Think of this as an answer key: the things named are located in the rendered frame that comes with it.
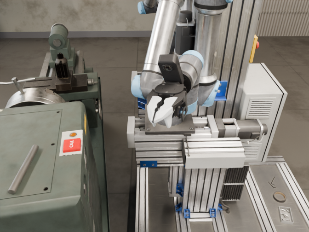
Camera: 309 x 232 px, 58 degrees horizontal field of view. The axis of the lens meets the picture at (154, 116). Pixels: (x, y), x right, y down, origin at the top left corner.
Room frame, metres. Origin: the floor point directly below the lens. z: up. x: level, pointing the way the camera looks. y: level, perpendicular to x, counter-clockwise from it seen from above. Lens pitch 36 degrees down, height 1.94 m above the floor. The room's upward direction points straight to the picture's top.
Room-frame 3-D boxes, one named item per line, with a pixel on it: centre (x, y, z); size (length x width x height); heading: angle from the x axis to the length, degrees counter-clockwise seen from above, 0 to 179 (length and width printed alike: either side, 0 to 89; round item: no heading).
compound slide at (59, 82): (1.72, 0.63, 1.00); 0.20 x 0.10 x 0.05; 11
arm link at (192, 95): (0.78, -0.09, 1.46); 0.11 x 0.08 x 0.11; 70
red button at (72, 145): (0.75, 0.30, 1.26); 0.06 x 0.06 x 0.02; 11
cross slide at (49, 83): (1.74, 0.70, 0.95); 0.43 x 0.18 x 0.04; 101
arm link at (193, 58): (0.77, -0.10, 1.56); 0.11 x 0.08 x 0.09; 160
